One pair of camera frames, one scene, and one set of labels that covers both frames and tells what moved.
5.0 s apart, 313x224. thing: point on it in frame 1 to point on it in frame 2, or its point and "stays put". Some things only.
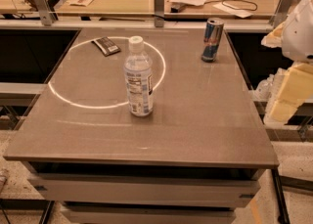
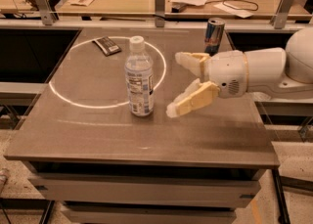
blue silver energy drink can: x=213 y=31 stays put
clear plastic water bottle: x=139 y=79 stays put
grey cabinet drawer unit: x=149 y=193 stays put
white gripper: x=299 y=35 to x=226 y=72
